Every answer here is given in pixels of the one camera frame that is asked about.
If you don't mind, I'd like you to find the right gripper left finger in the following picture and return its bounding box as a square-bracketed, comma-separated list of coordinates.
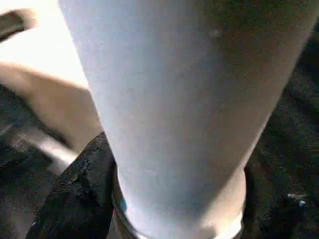
[26, 131, 117, 239]

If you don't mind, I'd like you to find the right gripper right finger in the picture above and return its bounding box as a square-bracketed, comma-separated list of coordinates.
[243, 159, 319, 239]

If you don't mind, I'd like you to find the white plastic table top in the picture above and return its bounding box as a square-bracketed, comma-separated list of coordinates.
[0, 7, 247, 239]

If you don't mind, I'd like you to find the white plastic table leg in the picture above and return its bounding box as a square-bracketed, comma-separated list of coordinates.
[58, 0, 315, 239]

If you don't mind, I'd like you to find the black mat cover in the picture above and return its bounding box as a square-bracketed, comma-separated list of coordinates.
[0, 9, 319, 239]

